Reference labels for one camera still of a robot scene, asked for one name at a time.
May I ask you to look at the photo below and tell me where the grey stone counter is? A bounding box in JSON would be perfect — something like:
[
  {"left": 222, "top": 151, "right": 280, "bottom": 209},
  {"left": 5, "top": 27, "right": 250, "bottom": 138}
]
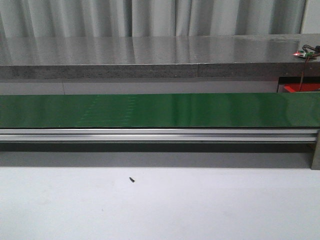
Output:
[{"left": 0, "top": 34, "right": 320, "bottom": 80}]

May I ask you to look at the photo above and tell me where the green conveyor belt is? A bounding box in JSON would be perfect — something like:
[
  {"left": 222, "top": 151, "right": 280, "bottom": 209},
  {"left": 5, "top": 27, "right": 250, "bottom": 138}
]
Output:
[{"left": 0, "top": 92, "right": 320, "bottom": 129}]

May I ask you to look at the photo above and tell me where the red plastic tray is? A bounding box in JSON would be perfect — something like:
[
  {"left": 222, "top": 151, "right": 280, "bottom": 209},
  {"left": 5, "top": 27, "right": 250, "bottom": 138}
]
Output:
[{"left": 283, "top": 83, "right": 320, "bottom": 93}]

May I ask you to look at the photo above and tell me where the small circuit board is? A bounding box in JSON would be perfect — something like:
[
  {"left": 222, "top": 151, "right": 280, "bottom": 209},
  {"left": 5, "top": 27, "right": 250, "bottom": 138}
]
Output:
[{"left": 292, "top": 50, "right": 315, "bottom": 59}]

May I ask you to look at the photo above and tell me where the grey curtain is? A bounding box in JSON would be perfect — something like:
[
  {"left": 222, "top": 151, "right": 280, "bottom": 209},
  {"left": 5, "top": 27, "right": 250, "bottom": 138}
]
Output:
[{"left": 0, "top": 0, "right": 306, "bottom": 38}]

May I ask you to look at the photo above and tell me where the aluminium conveyor frame rail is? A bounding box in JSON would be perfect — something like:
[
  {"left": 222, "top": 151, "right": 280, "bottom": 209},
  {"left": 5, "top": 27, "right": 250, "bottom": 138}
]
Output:
[{"left": 0, "top": 127, "right": 320, "bottom": 143}]

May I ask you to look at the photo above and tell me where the grey conveyor support bracket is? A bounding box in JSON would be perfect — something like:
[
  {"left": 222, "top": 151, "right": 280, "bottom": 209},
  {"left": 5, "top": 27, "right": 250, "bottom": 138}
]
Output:
[{"left": 310, "top": 131, "right": 320, "bottom": 170}]

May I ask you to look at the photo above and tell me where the red black wire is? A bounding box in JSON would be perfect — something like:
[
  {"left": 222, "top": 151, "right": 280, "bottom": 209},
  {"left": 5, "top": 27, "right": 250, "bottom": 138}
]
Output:
[{"left": 298, "top": 44, "right": 320, "bottom": 93}]

